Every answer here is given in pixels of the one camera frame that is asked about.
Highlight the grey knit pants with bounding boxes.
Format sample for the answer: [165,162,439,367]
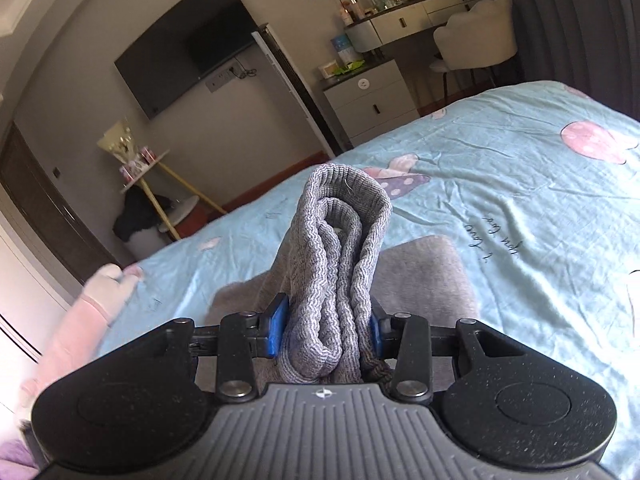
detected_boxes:
[208,164,478,387]

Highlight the black clothing pile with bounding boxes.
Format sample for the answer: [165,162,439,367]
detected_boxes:
[113,186,162,243]

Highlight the yellow-legged side shelf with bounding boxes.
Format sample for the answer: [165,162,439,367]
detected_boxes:
[120,146,228,240]

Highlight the light blue printed bed sheet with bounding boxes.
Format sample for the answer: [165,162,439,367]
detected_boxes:
[92,82,639,479]

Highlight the white standing panel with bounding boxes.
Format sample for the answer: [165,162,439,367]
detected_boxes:
[252,23,352,158]

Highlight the flower bouquet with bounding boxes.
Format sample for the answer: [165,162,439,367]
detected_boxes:
[96,119,140,183]

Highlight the white drawer cabinet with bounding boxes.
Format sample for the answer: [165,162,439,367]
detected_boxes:
[323,60,420,146]

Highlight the dark wooden door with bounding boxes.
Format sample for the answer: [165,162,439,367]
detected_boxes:
[1,126,116,283]

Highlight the grey vanity desk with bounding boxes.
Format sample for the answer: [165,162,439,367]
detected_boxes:
[345,0,480,53]

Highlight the white shell-back chair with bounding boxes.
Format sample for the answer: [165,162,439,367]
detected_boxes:
[430,0,518,103]

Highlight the grey curtain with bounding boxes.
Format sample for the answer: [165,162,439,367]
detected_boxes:
[513,0,639,119]

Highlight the wall power socket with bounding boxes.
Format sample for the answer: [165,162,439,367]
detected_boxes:
[205,63,240,92]

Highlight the black wall television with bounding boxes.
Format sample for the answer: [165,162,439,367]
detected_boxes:
[115,0,258,119]

